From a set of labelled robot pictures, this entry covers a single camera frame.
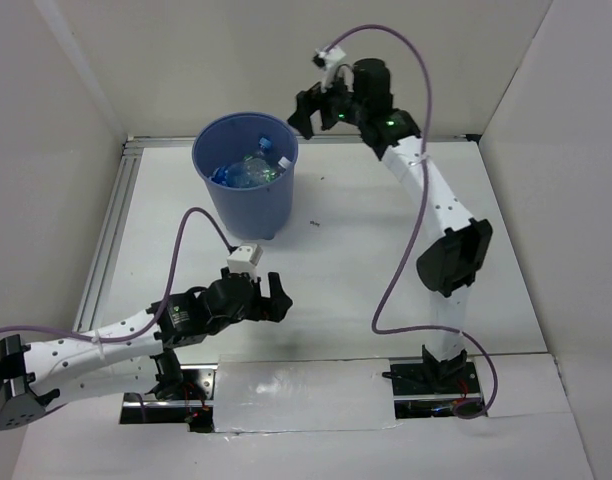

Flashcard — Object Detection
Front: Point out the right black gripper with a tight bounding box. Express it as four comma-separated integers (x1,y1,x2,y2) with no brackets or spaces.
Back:
288,64,368,139

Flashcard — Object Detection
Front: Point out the clear bottle blue cap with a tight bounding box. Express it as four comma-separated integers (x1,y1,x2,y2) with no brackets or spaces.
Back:
243,136,273,161

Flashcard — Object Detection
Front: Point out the clear bottle white cap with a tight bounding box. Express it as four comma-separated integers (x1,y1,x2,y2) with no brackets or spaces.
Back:
276,157,292,174

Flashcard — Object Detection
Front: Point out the green soda bottle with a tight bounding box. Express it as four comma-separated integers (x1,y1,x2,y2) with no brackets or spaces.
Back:
266,171,281,182

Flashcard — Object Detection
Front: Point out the blue label bottle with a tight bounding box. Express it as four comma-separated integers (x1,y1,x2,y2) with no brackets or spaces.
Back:
210,159,277,189

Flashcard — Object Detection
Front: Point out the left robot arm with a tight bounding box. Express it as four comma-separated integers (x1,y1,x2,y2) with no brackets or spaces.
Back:
0,270,293,431

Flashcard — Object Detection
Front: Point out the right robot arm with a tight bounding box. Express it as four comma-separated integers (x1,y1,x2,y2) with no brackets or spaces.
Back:
288,55,493,392

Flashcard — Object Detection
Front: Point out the blue plastic bin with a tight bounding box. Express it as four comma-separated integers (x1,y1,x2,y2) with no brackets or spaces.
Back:
191,112,298,240

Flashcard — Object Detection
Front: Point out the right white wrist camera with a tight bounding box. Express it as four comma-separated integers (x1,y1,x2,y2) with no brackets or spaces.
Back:
313,45,346,92

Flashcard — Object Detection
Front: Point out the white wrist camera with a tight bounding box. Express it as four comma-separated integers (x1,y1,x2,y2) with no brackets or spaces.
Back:
313,45,346,92
227,243,263,281

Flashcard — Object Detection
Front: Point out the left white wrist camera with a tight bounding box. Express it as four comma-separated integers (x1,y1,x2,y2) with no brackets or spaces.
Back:
227,243,263,281

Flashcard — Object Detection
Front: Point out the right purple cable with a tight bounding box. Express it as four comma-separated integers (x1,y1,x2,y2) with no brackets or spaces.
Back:
330,24,500,419

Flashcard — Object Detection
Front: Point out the purple cable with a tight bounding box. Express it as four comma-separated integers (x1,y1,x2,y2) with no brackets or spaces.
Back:
0,209,235,426
330,24,500,419

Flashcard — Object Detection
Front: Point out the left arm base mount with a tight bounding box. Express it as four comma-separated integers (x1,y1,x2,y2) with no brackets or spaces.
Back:
119,364,218,434

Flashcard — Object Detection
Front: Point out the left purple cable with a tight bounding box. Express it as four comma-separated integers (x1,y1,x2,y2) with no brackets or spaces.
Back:
0,209,235,426

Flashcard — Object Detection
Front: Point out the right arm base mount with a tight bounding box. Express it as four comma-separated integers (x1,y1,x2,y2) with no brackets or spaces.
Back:
382,348,484,420

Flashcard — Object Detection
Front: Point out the back aluminium rail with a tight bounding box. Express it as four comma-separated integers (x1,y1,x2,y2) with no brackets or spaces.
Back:
125,132,483,146

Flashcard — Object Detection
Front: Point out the left aluminium rail frame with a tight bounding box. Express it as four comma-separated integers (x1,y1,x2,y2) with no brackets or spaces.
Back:
73,139,143,333

